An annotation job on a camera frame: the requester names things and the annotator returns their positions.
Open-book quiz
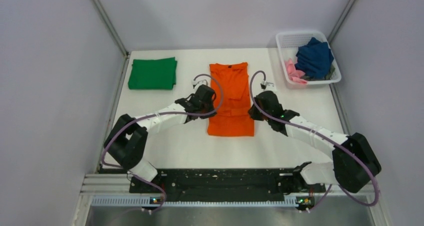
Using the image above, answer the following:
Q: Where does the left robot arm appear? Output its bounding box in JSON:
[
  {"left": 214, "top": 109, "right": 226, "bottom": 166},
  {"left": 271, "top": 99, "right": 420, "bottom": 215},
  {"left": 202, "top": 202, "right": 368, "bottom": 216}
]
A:
[{"left": 102, "top": 84, "right": 217, "bottom": 193}]

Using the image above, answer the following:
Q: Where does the dark grey t-shirt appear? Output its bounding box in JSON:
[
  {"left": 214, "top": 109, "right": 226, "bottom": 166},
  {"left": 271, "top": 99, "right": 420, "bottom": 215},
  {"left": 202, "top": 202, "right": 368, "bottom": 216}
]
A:
[{"left": 301, "top": 65, "right": 335, "bottom": 81}]

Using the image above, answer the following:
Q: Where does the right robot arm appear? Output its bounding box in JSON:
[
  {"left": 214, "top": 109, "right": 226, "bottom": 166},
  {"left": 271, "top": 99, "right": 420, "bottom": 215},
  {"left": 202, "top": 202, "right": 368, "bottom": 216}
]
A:
[{"left": 248, "top": 91, "right": 382, "bottom": 193}]

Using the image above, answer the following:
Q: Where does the white plastic basket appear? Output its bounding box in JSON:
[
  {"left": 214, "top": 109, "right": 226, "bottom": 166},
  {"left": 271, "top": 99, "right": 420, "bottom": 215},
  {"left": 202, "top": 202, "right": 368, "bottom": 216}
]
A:
[{"left": 275, "top": 29, "right": 342, "bottom": 89}]

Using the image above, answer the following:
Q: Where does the folded green t-shirt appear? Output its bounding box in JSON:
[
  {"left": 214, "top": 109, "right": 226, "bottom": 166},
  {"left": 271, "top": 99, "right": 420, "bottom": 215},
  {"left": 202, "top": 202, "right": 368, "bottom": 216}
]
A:
[{"left": 128, "top": 57, "right": 178, "bottom": 90}]

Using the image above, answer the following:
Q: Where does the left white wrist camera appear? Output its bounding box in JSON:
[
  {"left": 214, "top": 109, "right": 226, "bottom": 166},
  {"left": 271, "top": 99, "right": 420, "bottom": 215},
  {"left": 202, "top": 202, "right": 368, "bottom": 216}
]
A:
[{"left": 191, "top": 79, "right": 209, "bottom": 88}]

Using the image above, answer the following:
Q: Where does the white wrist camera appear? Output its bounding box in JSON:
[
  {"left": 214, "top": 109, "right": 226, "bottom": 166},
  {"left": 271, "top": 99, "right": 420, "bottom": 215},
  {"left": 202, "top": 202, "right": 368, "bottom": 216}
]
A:
[
  {"left": 260, "top": 81, "right": 277, "bottom": 92},
  {"left": 191, "top": 79, "right": 209, "bottom": 88}
]

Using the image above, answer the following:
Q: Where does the orange t-shirt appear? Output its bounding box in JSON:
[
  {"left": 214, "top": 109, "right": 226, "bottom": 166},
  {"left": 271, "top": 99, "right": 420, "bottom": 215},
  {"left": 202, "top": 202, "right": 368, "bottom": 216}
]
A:
[{"left": 207, "top": 62, "right": 255, "bottom": 137}]

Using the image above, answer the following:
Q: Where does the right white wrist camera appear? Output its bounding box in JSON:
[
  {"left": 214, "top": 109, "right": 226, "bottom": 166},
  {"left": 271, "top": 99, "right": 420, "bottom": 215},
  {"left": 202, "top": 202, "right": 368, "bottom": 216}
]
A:
[{"left": 260, "top": 81, "right": 277, "bottom": 92}]

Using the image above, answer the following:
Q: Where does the aluminium frame rail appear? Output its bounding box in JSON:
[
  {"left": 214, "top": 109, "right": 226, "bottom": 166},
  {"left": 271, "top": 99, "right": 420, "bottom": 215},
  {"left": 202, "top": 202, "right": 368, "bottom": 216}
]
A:
[{"left": 79, "top": 173, "right": 382, "bottom": 209}]

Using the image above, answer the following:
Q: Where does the dark blue t-shirt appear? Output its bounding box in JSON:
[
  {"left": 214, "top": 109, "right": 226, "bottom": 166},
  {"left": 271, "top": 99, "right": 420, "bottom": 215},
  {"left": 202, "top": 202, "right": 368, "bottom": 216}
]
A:
[{"left": 295, "top": 37, "right": 335, "bottom": 78}]

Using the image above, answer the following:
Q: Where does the pink t-shirt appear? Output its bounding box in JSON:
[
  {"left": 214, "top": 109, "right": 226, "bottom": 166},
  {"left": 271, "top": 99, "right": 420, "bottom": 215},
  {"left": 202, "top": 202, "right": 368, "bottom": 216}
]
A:
[{"left": 284, "top": 58, "right": 308, "bottom": 85}]

